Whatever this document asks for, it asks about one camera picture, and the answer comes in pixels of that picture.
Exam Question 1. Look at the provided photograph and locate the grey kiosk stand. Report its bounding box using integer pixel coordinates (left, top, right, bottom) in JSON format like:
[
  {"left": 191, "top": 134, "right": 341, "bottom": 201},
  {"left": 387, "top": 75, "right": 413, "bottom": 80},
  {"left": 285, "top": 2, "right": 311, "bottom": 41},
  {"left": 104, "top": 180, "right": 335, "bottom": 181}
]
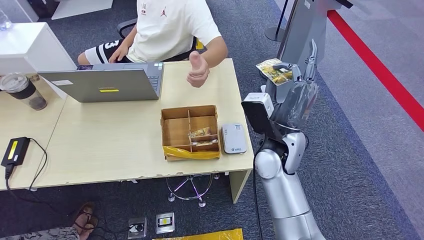
[{"left": 260, "top": 0, "right": 354, "bottom": 95}]

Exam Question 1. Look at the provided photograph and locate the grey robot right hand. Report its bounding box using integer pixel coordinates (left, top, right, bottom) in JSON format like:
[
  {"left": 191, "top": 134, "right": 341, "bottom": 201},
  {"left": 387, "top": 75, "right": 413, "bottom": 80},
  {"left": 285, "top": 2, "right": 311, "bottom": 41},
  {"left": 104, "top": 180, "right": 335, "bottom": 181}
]
[{"left": 264, "top": 39, "right": 320, "bottom": 132}]

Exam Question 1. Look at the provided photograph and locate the black box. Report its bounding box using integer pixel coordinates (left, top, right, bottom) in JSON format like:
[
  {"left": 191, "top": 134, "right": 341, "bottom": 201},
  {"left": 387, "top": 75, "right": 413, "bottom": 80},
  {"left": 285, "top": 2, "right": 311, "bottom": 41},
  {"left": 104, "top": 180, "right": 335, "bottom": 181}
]
[{"left": 26, "top": 0, "right": 61, "bottom": 19}]

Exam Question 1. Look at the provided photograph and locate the grey laptop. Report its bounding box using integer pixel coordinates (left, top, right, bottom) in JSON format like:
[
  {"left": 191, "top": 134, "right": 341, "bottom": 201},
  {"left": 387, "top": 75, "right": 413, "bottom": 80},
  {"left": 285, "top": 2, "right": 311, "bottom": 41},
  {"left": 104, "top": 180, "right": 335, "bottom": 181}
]
[{"left": 37, "top": 61, "right": 165, "bottom": 104}]

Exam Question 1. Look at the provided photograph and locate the lidded plastic coffee cup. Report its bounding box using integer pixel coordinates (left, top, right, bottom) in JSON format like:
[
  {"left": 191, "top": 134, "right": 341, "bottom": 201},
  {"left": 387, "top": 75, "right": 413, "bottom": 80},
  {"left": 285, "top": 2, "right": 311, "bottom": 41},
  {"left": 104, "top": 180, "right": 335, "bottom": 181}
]
[{"left": 0, "top": 72, "right": 48, "bottom": 112}]

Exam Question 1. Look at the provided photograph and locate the white platform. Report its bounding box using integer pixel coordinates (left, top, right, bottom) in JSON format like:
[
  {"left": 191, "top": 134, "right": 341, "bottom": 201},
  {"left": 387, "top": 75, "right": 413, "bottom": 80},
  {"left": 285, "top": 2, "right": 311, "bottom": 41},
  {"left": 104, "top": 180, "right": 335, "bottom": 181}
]
[{"left": 50, "top": 0, "right": 114, "bottom": 20}]

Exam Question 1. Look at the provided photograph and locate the person's foot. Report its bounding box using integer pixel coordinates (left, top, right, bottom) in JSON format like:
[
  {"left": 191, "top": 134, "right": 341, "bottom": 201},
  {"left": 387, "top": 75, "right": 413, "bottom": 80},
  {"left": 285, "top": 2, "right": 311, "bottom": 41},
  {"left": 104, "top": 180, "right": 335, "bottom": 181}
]
[{"left": 72, "top": 206, "right": 99, "bottom": 240}]

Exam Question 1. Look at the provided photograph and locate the black stanchion post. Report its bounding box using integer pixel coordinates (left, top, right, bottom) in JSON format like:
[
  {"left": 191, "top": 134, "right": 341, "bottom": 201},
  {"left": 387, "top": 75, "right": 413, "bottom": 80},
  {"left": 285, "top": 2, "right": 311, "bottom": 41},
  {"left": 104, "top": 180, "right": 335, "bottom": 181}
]
[{"left": 264, "top": 0, "right": 290, "bottom": 42}]

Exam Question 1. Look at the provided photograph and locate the black power adapter yellow label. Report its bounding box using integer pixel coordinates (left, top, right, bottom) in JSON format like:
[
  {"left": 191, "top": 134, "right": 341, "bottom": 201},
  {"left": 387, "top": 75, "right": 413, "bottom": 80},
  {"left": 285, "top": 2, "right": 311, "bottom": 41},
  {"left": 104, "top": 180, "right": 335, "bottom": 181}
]
[{"left": 0, "top": 136, "right": 31, "bottom": 168}]

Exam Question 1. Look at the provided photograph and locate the thin black adapter cable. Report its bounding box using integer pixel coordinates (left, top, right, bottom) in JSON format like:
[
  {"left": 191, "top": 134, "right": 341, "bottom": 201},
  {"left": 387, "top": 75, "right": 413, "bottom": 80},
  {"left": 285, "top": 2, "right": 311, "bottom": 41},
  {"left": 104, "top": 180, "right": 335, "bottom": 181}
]
[{"left": 28, "top": 137, "right": 48, "bottom": 192}]

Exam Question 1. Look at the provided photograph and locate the closed silver floor outlet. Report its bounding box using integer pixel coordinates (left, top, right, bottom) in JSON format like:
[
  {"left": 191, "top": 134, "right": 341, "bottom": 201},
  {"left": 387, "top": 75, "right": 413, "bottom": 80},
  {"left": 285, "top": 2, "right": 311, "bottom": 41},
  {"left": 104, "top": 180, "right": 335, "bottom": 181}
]
[{"left": 154, "top": 212, "right": 176, "bottom": 235}]

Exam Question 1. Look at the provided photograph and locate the clear water bottle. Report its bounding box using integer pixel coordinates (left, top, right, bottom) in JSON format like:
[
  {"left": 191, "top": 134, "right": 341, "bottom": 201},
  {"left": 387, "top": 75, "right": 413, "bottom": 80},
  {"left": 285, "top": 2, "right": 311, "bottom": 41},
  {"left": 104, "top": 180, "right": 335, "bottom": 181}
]
[{"left": 0, "top": 9, "right": 13, "bottom": 32}]

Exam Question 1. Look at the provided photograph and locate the brown sandal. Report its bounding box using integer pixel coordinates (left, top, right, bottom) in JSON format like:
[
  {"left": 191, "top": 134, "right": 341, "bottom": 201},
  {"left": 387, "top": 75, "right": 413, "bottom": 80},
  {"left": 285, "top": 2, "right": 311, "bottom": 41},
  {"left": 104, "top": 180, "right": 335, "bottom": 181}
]
[{"left": 73, "top": 202, "right": 100, "bottom": 240}]

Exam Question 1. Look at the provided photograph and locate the picture ID card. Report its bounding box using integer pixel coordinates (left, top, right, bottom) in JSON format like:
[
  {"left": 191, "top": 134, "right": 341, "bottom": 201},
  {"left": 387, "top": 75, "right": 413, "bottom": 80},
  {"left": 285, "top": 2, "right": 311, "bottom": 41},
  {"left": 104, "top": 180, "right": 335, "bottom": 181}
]
[{"left": 255, "top": 57, "right": 294, "bottom": 87}]

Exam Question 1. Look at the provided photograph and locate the chrome stanchion post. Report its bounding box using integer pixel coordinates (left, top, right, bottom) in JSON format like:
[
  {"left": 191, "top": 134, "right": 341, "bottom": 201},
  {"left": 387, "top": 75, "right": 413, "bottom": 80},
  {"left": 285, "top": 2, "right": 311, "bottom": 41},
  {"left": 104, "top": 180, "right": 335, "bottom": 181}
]
[{"left": 275, "top": 0, "right": 298, "bottom": 61}]

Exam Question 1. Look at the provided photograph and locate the white cabinet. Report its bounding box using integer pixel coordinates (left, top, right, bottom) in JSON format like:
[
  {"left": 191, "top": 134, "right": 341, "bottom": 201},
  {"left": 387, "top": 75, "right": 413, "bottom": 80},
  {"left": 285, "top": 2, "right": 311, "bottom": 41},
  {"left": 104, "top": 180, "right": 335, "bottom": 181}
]
[{"left": 0, "top": 21, "right": 78, "bottom": 100}]

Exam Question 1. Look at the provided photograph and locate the chrome stool base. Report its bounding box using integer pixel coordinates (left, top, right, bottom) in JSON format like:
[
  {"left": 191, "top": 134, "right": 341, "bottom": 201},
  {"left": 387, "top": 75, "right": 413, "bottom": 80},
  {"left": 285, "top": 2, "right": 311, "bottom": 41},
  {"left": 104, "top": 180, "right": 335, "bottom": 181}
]
[{"left": 165, "top": 173, "right": 221, "bottom": 209}]

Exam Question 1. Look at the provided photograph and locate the person's right hand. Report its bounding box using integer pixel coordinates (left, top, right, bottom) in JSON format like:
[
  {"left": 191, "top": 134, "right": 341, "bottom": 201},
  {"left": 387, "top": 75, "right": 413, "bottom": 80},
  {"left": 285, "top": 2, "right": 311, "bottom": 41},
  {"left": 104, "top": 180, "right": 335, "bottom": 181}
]
[{"left": 109, "top": 43, "right": 131, "bottom": 64}]

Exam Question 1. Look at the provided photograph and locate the black power cord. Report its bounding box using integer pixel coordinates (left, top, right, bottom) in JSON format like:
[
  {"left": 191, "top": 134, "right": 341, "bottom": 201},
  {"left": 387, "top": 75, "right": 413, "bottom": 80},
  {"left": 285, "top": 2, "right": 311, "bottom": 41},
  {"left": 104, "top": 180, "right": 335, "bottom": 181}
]
[{"left": 3, "top": 164, "right": 77, "bottom": 220}]

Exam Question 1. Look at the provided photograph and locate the wooden compartment box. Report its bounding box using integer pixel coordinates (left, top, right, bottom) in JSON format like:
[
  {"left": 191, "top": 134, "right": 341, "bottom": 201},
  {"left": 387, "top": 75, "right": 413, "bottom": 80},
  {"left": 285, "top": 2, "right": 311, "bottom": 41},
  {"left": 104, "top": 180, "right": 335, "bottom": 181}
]
[{"left": 160, "top": 105, "right": 222, "bottom": 163}]

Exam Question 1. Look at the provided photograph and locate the picture room key card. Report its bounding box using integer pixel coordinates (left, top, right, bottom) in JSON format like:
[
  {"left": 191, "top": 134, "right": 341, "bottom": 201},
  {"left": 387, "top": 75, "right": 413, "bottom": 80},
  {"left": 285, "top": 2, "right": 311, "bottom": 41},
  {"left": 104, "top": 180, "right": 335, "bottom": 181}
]
[
  {"left": 189, "top": 127, "right": 212, "bottom": 139},
  {"left": 192, "top": 139, "right": 220, "bottom": 147}
]

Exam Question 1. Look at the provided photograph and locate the black office chair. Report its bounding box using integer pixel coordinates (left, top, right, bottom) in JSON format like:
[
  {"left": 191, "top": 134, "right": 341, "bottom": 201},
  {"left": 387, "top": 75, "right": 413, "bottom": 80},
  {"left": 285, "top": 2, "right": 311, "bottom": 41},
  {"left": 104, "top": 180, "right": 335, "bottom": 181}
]
[{"left": 115, "top": 18, "right": 201, "bottom": 62}]

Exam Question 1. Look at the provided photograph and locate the grey card reader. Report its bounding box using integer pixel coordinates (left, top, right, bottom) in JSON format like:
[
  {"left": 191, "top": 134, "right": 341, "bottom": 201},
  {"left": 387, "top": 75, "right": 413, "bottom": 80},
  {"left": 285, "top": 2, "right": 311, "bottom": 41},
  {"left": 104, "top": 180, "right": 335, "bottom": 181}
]
[{"left": 220, "top": 123, "right": 248, "bottom": 156}]

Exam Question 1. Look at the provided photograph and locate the person's left hand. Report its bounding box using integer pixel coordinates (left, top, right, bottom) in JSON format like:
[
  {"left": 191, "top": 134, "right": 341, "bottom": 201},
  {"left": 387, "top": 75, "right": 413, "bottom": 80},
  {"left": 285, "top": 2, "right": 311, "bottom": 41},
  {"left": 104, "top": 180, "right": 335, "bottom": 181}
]
[{"left": 186, "top": 51, "right": 211, "bottom": 89}]

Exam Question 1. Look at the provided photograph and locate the yellow floor tape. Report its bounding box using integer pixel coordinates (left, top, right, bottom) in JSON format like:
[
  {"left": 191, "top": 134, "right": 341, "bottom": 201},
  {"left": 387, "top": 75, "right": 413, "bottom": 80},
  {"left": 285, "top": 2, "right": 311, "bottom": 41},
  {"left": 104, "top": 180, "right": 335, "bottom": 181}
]
[{"left": 152, "top": 228, "right": 244, "bottom": 240}]

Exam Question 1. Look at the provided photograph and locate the open floor outlet with plug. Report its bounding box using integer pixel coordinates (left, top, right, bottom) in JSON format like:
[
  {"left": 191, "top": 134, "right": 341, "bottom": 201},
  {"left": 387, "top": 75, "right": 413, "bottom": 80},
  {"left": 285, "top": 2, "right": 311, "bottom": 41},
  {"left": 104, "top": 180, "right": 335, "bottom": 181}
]
[{"left": 127, "top": 216, "right": 148, "bottom": 240}]

